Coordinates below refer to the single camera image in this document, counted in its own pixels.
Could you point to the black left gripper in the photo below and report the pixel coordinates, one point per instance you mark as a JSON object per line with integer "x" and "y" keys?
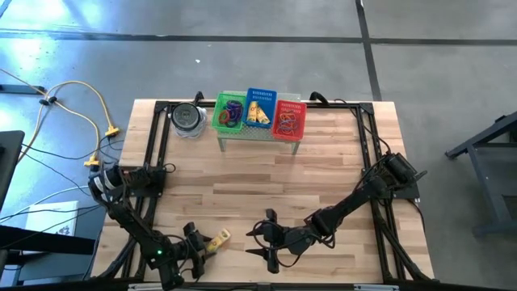
{"x": 192, "y": 250}

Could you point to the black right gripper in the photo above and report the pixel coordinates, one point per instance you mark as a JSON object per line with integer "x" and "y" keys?
{"x": 291, "y": 240}

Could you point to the orange rubber band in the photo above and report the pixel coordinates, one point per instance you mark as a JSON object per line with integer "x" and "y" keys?
{"x": 292, "y": 130}
{"x": 280, "y": 121}

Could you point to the purple rubber band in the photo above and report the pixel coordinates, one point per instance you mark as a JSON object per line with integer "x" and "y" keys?
{"x": 291, "y": 126}

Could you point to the blue rubber band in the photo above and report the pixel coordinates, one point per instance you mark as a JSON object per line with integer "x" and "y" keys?
{"x": 288, "y": 120}

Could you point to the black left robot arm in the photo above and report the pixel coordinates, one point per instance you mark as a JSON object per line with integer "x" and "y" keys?
{"x": 129, "y": 218}

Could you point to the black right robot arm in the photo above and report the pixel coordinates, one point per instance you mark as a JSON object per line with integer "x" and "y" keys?
{"x": 351, "y": 202}

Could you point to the grey-green perforated riser shelf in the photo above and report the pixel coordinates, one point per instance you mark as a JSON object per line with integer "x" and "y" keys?
{"x": 250, "y": 133}

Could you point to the red plastic basket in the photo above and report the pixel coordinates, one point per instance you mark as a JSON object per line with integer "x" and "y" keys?
{"x": 303, "y": 121}

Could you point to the white cylinder device dark top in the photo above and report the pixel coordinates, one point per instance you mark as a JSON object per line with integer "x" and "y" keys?
{"x": 186, "y": 116}

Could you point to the green plastic basket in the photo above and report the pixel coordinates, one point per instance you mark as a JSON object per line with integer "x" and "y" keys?
{"x": 218, "y": 101}

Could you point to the blue plastic basket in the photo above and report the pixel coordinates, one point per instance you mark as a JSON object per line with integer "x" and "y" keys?
{"x": 262, "y": 95}

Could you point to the white box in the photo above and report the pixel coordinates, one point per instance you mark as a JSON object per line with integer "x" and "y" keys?
{"x": 48, "y": 214}

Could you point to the black low furniture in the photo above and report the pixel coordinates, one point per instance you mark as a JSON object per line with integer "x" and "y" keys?
{"x": 40, "y": 242}

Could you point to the black floor plate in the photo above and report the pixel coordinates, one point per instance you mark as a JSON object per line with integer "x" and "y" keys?
{"x": 22, "y": 89}

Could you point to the white metal bracket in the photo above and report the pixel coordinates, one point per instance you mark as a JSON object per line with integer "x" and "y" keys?
{"x": 141, "y": 287}
{"x": 375, "y": 288}

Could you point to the black aluminium table frame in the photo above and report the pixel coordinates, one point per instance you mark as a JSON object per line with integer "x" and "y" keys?
{"x": 161, "y": 107}

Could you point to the grey-blue metal table frame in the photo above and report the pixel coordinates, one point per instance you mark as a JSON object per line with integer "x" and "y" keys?
{"x": 460, "y": 150}

